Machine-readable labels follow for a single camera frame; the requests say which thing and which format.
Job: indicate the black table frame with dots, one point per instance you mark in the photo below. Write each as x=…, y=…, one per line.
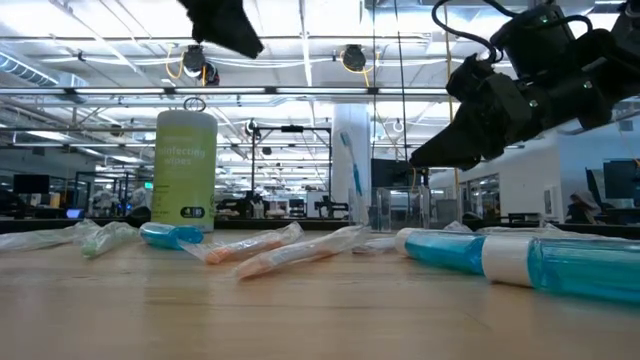
x=280, y=225

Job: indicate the blue glowing screen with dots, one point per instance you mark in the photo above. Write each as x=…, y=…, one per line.
x=75, y=213

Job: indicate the white building column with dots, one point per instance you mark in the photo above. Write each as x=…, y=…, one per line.
x=360, y=117

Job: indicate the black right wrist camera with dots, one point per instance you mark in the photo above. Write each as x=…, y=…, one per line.
x=467, y=75

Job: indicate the clear acrylic organiser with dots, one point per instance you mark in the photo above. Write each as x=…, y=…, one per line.
x=400, y=215

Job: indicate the dark monitor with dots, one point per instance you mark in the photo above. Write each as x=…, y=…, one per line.
x=390, y=172
x=620, y=177
x=31, y=184

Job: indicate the blue toothbrush in clear wrap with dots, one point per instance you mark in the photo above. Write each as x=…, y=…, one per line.
x=357, y=177

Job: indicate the black frame workstation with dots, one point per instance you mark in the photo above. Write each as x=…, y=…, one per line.
x=292, y=129

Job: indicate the person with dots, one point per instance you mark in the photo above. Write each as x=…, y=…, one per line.
x=581, y=207

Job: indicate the green disinfecting wipes canister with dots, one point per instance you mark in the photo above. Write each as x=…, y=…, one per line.
x=184, y=170

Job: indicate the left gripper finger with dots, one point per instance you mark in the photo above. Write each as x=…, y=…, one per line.
x=210, y=27
x=237, y=17

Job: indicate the orange toothbrush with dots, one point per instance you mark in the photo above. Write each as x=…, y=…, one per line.
x=245, y=247
x=295, y=255

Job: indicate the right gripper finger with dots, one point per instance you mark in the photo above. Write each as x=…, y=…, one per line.
x=465, y=161
x=490, y=115

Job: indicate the small black hanging reel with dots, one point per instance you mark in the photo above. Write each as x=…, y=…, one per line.
x=251, y=128

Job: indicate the green toothbrush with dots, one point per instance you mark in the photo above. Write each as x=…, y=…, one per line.
x=102, y=240

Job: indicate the silver air duct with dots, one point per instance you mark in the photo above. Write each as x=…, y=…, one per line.
x=30, y=70

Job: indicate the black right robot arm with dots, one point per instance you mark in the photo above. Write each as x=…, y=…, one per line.
x=540, y=35

